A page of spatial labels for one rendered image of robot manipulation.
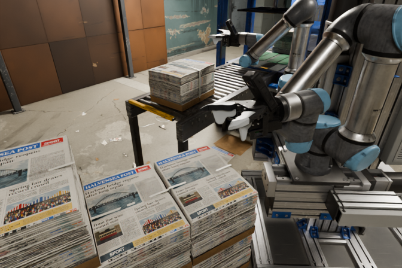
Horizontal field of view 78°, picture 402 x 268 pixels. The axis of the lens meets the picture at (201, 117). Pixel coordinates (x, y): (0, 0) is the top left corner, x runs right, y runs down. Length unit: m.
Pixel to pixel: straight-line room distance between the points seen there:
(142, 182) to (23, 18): 3.49
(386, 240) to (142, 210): 1.46
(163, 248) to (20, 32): 3.72
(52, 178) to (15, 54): 3.53
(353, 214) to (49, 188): 1.05
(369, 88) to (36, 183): 0.98
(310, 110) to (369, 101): 0.25
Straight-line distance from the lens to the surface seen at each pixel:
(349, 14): 0.94
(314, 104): 0.73
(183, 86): 1.53
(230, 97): 1.80
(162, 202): 0.94
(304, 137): 0.77
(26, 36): 4.24
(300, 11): 1.43
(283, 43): 3.24
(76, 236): 0.72
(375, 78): 0.91
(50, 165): 0.83
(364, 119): 0.95
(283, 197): 1.20
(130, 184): 1.03
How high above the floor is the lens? 1.50
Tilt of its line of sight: 28 degrees down
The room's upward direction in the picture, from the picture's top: straight up
